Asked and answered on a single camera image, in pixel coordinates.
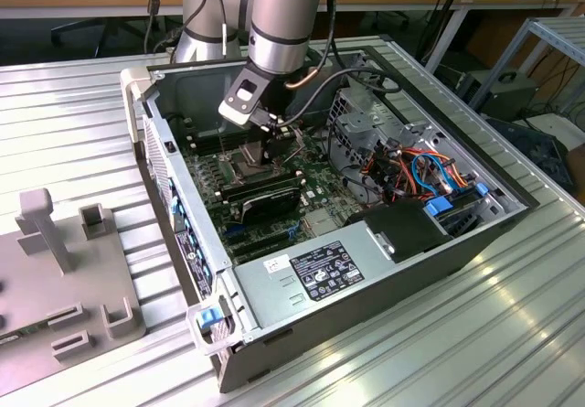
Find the silver CPU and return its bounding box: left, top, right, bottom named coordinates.
left=239, top=143, right=271, bottom=177

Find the CPU socket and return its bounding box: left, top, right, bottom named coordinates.
left=218, top=145, right=285, bottom=185

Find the black RAM stick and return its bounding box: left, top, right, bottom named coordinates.
left=214, top=168, right=305, bottom=196

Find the green motherboard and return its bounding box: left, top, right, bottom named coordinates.
left=175, top=116, right=367, bottom=266

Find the black graphics card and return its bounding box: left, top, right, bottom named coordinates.
left=236, top=186, right=303, bottom=226

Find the black RAM slot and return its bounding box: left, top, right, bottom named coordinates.
left=186, top=125, right=250, bottom=145
left=191, top=134, right=250, bottom=155

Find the silver drive cage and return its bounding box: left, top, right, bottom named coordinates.
left=326, top=84, right=406, bottom=175

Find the silver chipset heatsink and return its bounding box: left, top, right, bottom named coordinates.
left=303, top=208, right=343, bottom=238

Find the black expansion slot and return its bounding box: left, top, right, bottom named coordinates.
left=230, top=240, right=296, bottom=262
left=223, top=229, right=293, bottom=247

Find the black plastic shroud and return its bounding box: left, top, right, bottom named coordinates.
left=343, top=198, right=454, bottom=265

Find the silver power supply unit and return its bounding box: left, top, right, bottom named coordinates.
left=231, top=221, right=395, bottom=331

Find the blue disk carrier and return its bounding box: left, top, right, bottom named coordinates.
left=422, top=198, right=454, bottom=220

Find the open PC case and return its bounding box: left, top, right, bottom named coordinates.
left=119, top=35, right=541, bottom=394

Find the blue case latch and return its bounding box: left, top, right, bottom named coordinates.
left=196, top=308, right=221, bottom=331

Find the grey parts rack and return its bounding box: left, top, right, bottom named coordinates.
left=0, top=187, right=148, bottom=383

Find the grey metal shelf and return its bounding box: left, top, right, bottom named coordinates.
left=470, top=16, right=585, bottom=115

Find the green RAM stick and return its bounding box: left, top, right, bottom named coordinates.
left=0, top=326, right=51, bottom=347

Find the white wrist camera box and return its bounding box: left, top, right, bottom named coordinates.
left=218, top=89, right=257, bottom=127

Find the black camera bracket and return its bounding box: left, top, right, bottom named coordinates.
left=226, top=66, right=271, bottom=112

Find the orange wire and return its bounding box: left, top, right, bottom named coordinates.
left=360, top=148, right=415, bottom=198

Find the blue wire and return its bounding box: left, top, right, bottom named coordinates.
left=410, top=150, right=458, bottom=194

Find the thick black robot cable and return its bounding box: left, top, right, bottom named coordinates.
left=273, top=0, right=406, bottom=127

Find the thin black USB cable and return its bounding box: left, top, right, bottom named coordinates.
left=144, top=0, right=162, bottom=55

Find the black box with handle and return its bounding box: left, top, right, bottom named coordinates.
left=456, top=69, right=539, bottom=123

